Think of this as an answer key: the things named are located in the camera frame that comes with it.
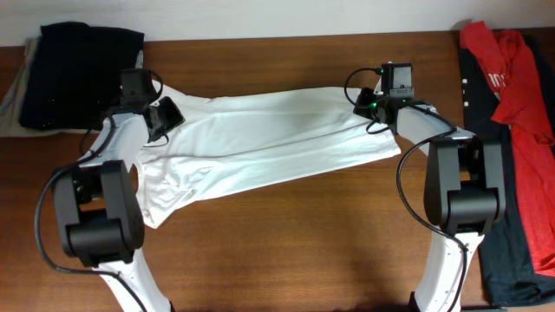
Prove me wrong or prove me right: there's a white t-shirt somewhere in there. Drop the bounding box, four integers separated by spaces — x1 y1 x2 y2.
134 87 400 229

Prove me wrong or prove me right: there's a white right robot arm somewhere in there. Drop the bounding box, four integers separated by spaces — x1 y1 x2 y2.
350 62 506 312

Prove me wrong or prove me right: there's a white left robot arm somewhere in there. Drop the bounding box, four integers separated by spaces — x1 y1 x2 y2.
45 68 185 311

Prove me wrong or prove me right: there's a folded black garment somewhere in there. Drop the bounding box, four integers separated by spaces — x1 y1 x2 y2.
19 22 145 131

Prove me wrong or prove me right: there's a beige folded garment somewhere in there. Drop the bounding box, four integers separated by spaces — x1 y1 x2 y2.
1 38 109 137

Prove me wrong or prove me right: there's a red t-shirt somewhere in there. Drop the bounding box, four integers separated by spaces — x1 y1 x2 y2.
460 22 554 276

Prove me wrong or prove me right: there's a dark grey garment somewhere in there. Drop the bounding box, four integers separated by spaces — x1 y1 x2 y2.
459 49 554 307

